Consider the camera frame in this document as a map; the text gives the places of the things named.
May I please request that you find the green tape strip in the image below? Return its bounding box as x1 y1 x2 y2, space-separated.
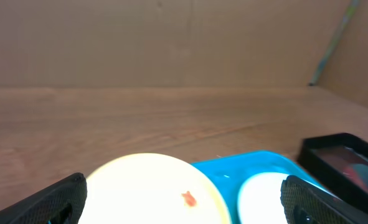
308 0 360 86

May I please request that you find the light blue plate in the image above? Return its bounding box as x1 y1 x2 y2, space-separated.
237 172 288 224

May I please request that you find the blue plastic tray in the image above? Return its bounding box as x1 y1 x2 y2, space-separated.
193 151 324 224

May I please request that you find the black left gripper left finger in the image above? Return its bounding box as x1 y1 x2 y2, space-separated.
0 172 87 224

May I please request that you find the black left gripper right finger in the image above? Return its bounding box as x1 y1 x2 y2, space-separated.
280 175 368 224

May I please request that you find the yellow plate far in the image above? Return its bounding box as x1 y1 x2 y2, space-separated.
78 153 232 224

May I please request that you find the black water tray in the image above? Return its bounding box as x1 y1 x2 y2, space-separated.
297 133 368 214

